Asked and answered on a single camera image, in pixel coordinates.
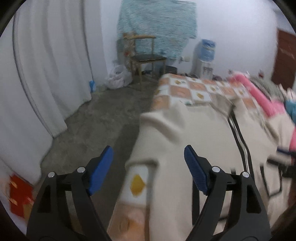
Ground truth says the blue water bottle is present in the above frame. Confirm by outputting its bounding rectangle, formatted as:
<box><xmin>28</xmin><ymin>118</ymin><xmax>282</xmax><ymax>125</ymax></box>
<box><xmin>200</xmin><ymin>39</ymin><xmax>216</xmax><ymax>62</ymax></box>

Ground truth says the cream zip-up jacket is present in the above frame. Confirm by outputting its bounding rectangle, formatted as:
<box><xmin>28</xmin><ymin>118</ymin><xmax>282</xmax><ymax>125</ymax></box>
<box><xmin>126</xmin><ymin>100</ymin><xmax>295</xmax><ymax>240</ymax></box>

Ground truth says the white plastic bag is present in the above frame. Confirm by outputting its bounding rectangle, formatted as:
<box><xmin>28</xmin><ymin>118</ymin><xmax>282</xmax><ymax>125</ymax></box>
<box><xmin>106</xmin><ymin>65</ymin><xmax>132</xmax><ymax>89</ymax></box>

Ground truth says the white curtain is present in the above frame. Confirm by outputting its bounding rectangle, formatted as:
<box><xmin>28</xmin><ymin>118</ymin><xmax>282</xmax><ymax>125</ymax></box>
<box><xmin>1</xmin><ymin>1</ymin><xmax>107</xmax><ymax>184</ymax></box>

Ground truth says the small blue packet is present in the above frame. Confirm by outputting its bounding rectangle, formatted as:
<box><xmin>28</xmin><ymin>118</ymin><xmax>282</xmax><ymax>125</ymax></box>
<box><xmin>89</xmin><ymin>80</ymin><xmax>97</xmax><ymax>93</ymax></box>

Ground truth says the red box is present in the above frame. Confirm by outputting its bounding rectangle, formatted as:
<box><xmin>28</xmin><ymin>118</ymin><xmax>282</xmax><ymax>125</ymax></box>
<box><xmin>9</xmin><ymin>174</ymin><xmax>34</xmax><ymax>222</ymax></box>

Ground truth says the checkered orange bed sheet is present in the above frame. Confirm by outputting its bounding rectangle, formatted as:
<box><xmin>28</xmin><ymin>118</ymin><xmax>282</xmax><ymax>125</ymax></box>
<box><xmin>107</xmin><ymin>74</ymin><xmax>263</xmax><ymax>240</ymax></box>

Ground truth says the white water dispenser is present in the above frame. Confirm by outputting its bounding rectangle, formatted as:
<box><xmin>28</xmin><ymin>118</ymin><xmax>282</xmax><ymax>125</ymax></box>
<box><xmin>190</xmin><ymin>42</ymin><xmax>214</xmax><ymax>80</ymax></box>

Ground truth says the grey lace-edged blanket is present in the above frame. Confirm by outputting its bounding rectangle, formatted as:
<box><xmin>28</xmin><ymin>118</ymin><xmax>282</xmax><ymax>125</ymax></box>
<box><xmin>249</xmin><ymin>75</ymin><xmax>285</xmax><ymax>102</ymax></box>

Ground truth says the blue garment on bed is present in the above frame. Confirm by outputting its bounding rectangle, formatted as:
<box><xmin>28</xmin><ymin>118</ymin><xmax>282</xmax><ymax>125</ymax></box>
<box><xmin>285</xmin><ymin>100</ymin><xmax>296</xmax><ymax>121</ymax></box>

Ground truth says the pink floral blanket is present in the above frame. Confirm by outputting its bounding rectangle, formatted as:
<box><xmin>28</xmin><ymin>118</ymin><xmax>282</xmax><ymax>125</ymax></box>
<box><xmin>228</xmin><ymin>72</ymin><xmax>295</xmax><ymax>151</ymax></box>

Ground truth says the wall power socket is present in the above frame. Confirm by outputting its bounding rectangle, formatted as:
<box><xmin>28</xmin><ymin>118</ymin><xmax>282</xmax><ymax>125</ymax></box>
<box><xmin>181</xmin><ymin>56</ymin><xmax>191</xmax><ymax>62</ymax></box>

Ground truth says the brown wooden door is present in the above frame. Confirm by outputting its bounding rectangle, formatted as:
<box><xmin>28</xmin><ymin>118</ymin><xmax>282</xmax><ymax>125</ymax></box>
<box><xmin>271</xmin><ymin>29</ymin><xmax>296</xmax><ymax>90</ymax></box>

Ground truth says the wooden chair black seat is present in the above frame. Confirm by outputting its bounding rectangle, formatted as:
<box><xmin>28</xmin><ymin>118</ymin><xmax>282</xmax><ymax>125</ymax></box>
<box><xmin>123</xmin><ymin>33</ymin><xmax>167</xmax><ymax>91</ymax></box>

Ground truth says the teal patterned hanging cloth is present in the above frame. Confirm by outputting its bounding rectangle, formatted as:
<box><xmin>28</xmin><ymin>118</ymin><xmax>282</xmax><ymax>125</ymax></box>
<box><xmin>117</xmin><ymin>1</ymin><xmax>197</xmax><ymax>59</ymax></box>

